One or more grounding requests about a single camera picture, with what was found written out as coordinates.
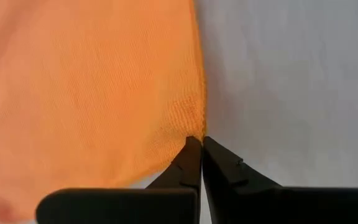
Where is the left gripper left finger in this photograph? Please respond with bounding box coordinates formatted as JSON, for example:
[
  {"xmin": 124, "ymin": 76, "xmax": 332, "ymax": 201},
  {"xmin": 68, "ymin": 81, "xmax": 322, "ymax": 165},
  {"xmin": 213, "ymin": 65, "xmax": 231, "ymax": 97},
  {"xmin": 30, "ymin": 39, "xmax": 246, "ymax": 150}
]
[{"xmin": 35, "ymin": 136, "xmax": 202, "ymax": 224}]

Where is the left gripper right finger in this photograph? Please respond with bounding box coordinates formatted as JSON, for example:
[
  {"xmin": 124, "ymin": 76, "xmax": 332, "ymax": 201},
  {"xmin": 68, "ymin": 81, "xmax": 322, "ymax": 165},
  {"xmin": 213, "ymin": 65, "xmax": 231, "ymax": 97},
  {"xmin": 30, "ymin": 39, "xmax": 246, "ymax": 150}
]
[{"xmin": 202, "ymin": 136, "xmax": 358, "ymax": 224}]

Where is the orange microfibre towel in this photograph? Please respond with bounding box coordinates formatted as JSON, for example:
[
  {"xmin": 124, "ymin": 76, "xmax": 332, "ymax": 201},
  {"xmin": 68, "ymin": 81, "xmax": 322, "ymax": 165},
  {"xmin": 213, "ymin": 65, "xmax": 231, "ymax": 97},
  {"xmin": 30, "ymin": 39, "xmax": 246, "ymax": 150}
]
[{"xmin": 0, "ymin": 0, "xmax": 208, "ymax": 223}]

